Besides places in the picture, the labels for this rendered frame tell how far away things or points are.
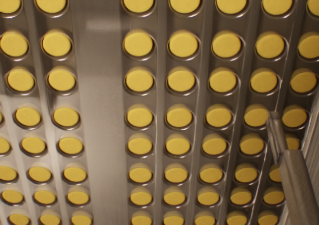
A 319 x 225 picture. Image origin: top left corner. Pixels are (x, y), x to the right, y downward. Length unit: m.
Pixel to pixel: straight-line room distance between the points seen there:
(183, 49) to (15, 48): 0.07
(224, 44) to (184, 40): 0.02
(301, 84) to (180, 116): 0.05
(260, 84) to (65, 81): 0.08
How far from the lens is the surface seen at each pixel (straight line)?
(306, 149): 0.24
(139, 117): 0.22
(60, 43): 0.20
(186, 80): 0.21
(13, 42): 0.21
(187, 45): 0.20
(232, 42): 0.20
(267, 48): 0.21
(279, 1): 0.20
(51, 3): 0.19
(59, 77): 0.21
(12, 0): 0.20
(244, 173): 0.25
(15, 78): 0.22
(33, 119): 0.23
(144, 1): 0.19
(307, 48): 0.21
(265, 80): 0.22
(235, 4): 0.19
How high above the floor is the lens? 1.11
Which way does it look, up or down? 49 degrees down
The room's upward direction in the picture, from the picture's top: 179 degrees clockwise
